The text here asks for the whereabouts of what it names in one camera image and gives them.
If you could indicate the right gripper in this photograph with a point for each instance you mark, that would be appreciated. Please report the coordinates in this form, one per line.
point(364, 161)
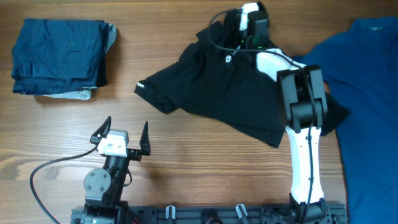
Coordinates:
point(235, 32)

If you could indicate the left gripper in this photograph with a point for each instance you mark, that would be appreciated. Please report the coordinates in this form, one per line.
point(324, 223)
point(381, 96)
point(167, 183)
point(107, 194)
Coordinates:
point(134, 155)

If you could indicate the black polo shirt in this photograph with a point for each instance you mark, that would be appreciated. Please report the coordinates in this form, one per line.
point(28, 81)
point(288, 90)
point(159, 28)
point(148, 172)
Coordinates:
point(218, 84)

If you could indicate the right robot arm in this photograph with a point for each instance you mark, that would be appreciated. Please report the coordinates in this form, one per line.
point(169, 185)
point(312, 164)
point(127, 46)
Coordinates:
point(303, 108)

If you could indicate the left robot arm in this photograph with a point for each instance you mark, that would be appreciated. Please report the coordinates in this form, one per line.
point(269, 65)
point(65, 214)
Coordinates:
point(104, 186)

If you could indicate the folded light grey garment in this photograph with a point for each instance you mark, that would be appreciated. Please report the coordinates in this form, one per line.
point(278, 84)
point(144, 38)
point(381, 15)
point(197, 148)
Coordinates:
point(85, 94)

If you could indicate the folded dark blue garment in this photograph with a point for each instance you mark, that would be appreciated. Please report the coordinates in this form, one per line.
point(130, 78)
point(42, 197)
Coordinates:
point(58, 56)

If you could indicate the bright blue polo shirt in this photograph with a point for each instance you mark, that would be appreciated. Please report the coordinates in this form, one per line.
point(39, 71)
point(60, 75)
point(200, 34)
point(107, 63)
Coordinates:
point(360, 68)

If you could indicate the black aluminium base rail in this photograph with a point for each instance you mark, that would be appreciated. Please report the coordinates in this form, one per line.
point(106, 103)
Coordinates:
point(211, 214)

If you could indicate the left white rail clip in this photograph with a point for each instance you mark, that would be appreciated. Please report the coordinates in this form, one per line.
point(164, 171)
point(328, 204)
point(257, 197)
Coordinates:
point(170, 212)

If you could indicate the white rail clip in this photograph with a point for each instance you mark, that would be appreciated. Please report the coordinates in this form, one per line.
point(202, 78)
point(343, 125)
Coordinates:
point(170, 212)
point(241, 211)

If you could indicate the right white rail clip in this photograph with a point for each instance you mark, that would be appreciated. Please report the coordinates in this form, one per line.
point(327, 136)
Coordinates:
point(241, 211)

